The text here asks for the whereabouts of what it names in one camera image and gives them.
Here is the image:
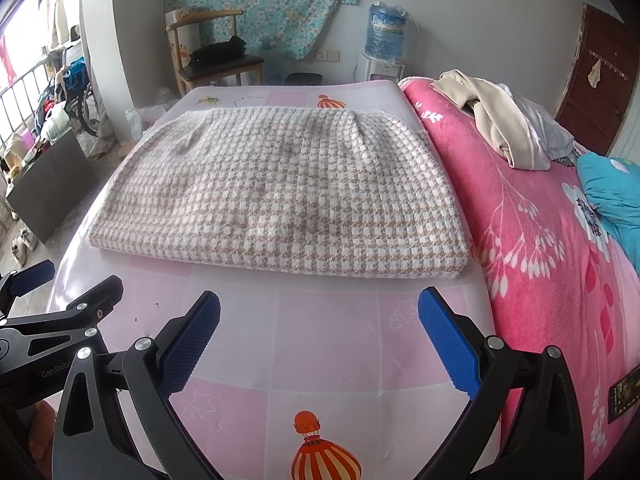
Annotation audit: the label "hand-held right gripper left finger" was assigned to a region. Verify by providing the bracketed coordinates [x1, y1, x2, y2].
[51, 290, 222, 480]

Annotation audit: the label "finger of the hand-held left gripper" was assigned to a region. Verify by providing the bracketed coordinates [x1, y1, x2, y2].
[0, 260, 55, 313]
[0, 276, 124, 356]

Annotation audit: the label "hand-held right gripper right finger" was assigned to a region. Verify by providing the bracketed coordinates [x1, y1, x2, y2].
[417, 286, 586, 480]

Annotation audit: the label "beige white houndstooth sweater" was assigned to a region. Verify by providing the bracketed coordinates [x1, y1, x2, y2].
[87, 107, 471, 281]

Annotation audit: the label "beige slippers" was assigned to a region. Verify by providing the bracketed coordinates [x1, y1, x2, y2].
[11, 229, 40, 267]

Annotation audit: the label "cluttered grey cabinet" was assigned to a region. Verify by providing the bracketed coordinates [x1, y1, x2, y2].
[5, 132, 93, 243]

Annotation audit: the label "pink floral blanket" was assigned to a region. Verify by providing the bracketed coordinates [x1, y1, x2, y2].
[397, 75, 640, 480]

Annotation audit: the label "wheelchair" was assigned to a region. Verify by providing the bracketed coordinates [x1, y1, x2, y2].
[50, 50, 101, 136]

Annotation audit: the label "black smartphone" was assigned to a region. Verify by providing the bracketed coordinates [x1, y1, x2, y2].
[607, 364, 640, 423]

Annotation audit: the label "clear plastic bag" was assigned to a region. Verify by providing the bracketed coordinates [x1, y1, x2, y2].
[125, 87, 176, 141]

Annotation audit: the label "metal balcony railing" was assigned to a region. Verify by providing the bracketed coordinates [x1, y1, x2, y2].
[0, 57, 51, 161]

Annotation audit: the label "blue pillow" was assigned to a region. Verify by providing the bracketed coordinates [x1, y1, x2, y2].
[575, 152, 640, 273]

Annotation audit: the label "pale grey garment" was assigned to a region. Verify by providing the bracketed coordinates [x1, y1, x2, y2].
[500, 85, 576, 171]

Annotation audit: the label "hanging beige cloth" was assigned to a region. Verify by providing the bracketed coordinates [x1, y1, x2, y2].
[42, 0, 71, 48]

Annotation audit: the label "wooden chair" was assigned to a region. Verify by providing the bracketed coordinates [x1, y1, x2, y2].
[165, 9, 266, 98]

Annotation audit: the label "beige printed carton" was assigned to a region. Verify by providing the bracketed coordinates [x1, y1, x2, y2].
[166, 10, 201, 78]

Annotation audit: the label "black bag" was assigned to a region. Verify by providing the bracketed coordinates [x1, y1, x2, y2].
[191, 36, 247, 67]

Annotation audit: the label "brown wooden door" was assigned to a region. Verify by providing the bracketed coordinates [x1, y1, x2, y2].
[555, 2, 640, 128]

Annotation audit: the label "white water dispenser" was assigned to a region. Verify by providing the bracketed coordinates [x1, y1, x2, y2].
[355, 55, 407, 85]

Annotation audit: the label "blue water jug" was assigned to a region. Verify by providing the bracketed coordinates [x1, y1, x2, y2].
[364, 2, 407, 61]

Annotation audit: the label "door hook rack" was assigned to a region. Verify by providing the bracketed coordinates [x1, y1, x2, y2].
[587, 50, 630, 81]

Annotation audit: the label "teal floral curtain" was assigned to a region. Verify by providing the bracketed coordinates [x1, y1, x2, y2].
[165, 0, 362, 61]

